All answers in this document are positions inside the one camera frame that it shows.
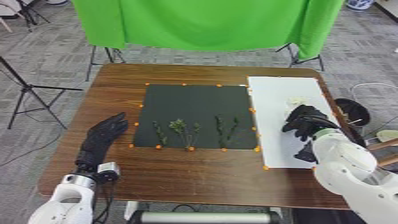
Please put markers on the white sheet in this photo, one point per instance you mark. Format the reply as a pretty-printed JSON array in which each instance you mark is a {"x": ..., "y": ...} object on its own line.
[{"x": 275, "y": 133}]

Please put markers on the black tripod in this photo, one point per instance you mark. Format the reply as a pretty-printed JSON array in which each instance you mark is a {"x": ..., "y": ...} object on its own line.
[{"x": 26, "y": 88}]

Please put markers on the dark mat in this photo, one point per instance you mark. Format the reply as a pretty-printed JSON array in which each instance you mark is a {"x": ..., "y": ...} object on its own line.
[{"x": 195, "y": 106}]

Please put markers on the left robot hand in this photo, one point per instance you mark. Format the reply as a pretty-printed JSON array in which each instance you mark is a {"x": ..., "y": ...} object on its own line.
[{"x": 97, "y": 140}]

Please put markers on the green sprig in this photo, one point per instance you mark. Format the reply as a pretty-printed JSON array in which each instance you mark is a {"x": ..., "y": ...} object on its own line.
[
  {"x": 158, "y": 132},
  {"x": 177, "y": 125},
  {"x": 220, "y": 128},
  {"x": 232, "y": 125}
]

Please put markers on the black cloth stand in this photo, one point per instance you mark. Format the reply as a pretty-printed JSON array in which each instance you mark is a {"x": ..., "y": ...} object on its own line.
[
  {"x": 303, "y": 60},
  {"x": 92, "y": 60}
]

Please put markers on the white flower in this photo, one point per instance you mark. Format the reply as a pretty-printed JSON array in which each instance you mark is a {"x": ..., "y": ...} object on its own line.
[{"x": 296, "y": 100}]

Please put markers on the pale grey bar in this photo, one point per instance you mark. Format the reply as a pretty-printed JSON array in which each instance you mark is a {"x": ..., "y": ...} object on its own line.
[{"x": 204, "y": 218}]

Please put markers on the black round container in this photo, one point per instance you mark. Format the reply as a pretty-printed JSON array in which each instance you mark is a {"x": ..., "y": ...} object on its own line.
[{"x": 351, "y": 111}]

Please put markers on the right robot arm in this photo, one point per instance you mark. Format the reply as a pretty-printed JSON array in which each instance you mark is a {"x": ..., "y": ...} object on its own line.
[{"x": 348, "y": 166}]

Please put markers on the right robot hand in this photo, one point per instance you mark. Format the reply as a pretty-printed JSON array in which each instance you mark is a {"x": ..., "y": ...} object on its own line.
[{"x": 307, "y": 121}]

